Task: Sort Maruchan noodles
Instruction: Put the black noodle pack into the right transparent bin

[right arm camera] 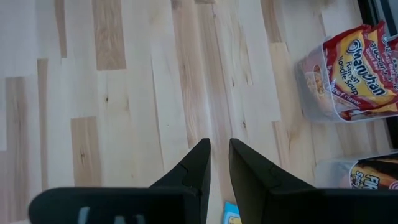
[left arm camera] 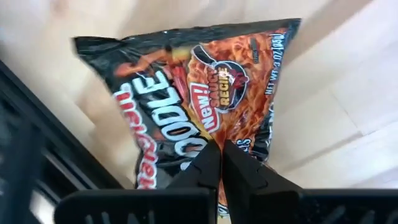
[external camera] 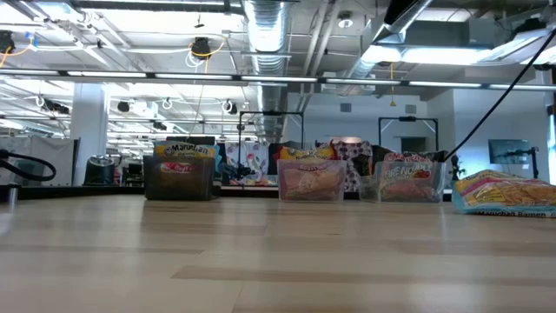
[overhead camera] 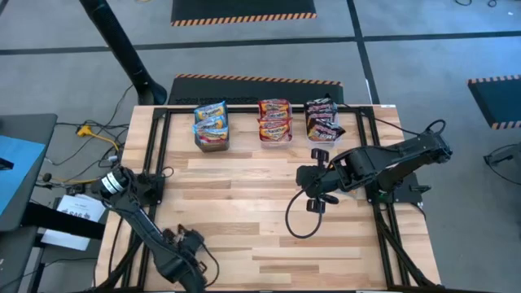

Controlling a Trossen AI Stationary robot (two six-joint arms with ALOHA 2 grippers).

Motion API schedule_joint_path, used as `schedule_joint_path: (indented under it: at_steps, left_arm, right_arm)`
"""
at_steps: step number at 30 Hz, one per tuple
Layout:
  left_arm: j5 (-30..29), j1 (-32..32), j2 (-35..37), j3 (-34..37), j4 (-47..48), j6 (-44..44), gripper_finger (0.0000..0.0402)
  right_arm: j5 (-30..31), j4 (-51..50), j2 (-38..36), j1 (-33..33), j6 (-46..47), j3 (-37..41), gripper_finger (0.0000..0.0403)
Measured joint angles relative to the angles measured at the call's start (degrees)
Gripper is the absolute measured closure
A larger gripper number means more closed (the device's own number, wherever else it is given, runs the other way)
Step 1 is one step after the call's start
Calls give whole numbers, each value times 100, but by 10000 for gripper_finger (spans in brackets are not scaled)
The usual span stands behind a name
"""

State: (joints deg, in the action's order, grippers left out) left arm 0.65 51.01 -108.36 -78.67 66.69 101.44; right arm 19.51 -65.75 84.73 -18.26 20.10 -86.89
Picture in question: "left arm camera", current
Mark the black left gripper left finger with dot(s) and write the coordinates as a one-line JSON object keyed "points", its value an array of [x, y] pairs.
{"points": [[205, 174]]}

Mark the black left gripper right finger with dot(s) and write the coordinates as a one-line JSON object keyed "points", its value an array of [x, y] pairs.
{"points": [[245, 180]]}

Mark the black Fire Noodle packet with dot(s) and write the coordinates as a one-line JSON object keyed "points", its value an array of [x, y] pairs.
{"points": [[186, 93]]}

